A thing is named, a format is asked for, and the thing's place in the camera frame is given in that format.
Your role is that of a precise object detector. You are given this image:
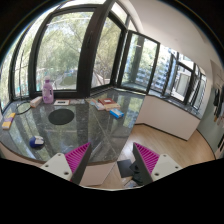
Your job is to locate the blue and white box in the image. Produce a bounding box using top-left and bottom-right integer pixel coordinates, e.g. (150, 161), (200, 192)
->
(110, 108), (124, 118)

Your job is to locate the small beige box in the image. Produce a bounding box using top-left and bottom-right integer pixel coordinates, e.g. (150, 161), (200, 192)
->
(30, 96), (42, 108)

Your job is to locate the black cable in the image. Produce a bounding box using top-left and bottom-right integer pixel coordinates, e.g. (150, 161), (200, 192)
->
(12, 96), (33, 116)

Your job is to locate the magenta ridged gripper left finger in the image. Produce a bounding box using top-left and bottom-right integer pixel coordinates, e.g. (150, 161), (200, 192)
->
(41, 142), (92, 185)

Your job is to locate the yellow and purple sponge block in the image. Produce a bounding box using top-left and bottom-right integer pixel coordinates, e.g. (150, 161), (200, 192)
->
(2, 113), (15, 130)

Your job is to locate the round black mouse pad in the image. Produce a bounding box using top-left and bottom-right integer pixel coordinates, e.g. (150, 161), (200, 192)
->
(48, 109), (74, 125)

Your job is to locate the light blue book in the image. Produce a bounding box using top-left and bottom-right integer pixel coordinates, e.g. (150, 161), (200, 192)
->
(90, 99), (105, 111)

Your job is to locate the black mat on floor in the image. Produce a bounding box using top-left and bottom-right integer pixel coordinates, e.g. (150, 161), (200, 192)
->
(117, 159), (134, 178)

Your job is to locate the white flat card box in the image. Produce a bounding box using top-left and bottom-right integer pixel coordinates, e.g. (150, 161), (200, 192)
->
(54, 99), (70, 106)

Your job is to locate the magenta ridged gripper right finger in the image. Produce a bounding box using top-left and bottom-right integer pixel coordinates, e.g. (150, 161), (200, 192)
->
(133, 143), (182, 185)

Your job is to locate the purple plastic bottle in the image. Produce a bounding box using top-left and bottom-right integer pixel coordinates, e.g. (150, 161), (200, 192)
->
(42, 77), (54, 104)

